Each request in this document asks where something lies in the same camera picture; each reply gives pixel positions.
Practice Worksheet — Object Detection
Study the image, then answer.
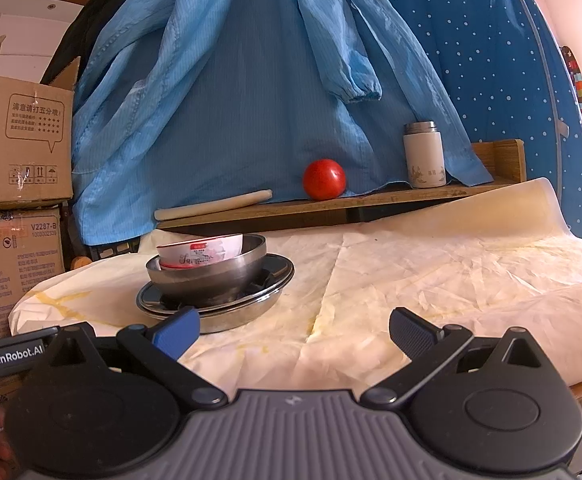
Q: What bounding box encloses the deep steel bowl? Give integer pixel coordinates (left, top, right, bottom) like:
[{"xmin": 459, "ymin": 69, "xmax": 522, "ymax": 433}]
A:
[{"xmin": 146, "ymin": 234, "xmax": 267, "ymax": 307}]

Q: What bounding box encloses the white bowl red rim back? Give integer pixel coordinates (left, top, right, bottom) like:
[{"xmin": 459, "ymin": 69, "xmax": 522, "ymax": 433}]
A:
[{"xmin": 156, "ymin": 234, "xmax": 243, "ymax": 268}]

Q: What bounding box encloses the white bowl red rim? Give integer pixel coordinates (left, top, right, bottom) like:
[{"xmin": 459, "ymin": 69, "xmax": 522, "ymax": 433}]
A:
[
  {"xmin": 158, "ymin": 257, "xmax": 192, "ymax": 270},
  {"xmin": 156, "ymin": 234, "xmax": 243, "ymax": 268}
]

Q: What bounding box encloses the steel plate front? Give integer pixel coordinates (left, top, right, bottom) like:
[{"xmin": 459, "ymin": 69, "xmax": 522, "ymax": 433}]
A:
[{"xmin": 136, "ymin": 254, "xmax": 294, "ymax": 335}]

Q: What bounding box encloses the white bowl red rim front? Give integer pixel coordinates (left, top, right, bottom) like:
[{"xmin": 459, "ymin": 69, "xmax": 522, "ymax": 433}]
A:
[{"xmin": 158, "ymin": 257, "xmax": 192, "ymax": 270}]

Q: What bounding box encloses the cream paper table cover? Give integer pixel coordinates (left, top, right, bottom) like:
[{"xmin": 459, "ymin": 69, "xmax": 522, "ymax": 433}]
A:
[{"xmin": 8, "ymin": 176, "xmax": 582, "ymax": 401}]

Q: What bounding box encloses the black plastic crate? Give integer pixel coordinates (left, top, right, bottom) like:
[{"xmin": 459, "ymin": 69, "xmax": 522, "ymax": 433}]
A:
[{"xmin": 63, "ymin": 208, "xmax": 140, "ymax": 261}]

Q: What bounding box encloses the lower Vinda cardboard box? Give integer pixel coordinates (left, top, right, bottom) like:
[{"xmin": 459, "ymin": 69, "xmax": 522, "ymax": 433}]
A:
[{"xmin": 0, "ymin": 208, "xmax": 64, "ymax": 338}]

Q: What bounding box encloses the white rolling pin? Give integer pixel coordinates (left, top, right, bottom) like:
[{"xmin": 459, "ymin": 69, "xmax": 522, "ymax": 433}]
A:
[{"xmin": 154, "ymin": 190, "xmax": 272, "ymax": 222}]

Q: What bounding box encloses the red tomato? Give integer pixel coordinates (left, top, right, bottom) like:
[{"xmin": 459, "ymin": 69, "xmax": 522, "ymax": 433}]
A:
[{"xmin": 303, "ymin": 159, "xmax": 347, "ymax": 200}]

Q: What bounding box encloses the wooden shelf board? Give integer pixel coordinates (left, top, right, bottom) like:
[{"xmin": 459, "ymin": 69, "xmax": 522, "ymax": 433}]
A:
[{"xmin": 157, "ymin": 139, "xmax": 526, "ymax": 235}]

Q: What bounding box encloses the white thermos cup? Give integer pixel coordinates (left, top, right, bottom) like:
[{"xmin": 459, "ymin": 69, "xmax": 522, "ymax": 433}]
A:
[{"xmin": 404, "ymin": 122, "xmax": 447, "ymax": 188}]

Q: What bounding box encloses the upper cardboard box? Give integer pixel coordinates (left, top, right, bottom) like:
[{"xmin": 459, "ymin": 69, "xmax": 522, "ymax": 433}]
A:
[{"xmin": 0, "ymin": 37, "xmax": 79, "ymax": 210}]

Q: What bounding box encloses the blue hanging coat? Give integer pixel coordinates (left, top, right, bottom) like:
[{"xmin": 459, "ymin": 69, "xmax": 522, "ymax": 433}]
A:
[{"xmin": 72, "ymin": 0, "xmax": 492, "ymax": 246}]

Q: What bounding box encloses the blue dotted curtain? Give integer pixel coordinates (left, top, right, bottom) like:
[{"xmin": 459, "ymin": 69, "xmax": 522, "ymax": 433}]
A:
[{"xmin": 390, "ymin": 0, "xmax": 582, "ymax": 238}]

